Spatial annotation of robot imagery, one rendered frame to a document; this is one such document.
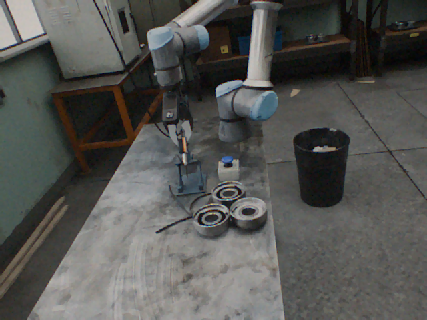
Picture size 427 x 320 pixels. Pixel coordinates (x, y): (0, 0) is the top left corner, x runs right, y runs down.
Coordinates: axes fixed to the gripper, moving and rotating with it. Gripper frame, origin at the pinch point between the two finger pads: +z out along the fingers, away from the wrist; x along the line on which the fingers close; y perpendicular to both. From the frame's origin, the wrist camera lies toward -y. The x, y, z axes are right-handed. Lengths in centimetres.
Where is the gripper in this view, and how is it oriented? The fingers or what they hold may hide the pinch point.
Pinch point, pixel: (183, 143)
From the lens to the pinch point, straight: 116.7
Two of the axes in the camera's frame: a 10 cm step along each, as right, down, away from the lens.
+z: 1.6, 8.5, 5.0
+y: 0.2, -5.1, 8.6
